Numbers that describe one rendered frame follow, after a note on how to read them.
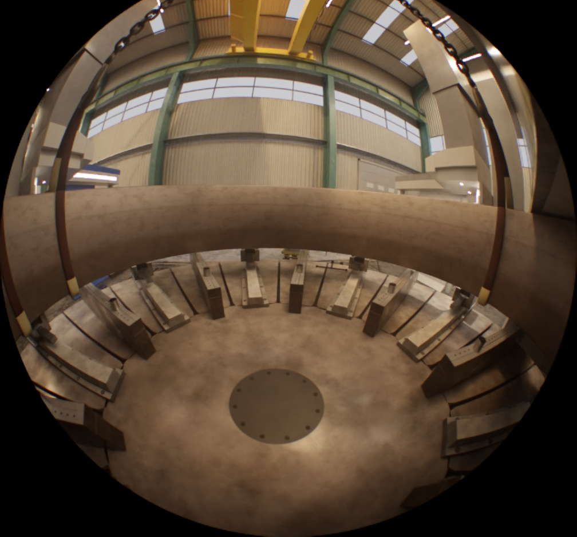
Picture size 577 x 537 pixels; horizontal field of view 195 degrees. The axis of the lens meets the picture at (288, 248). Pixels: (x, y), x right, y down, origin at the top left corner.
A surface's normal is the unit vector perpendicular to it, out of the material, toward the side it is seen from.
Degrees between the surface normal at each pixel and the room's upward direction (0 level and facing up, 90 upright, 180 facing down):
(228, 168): 90
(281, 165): 90
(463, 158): 90
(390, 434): 0
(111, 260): 90
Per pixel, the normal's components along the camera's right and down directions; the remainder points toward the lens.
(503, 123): -0.98, 0.00
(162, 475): 0.04, -0.97
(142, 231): 0.86, 0.16
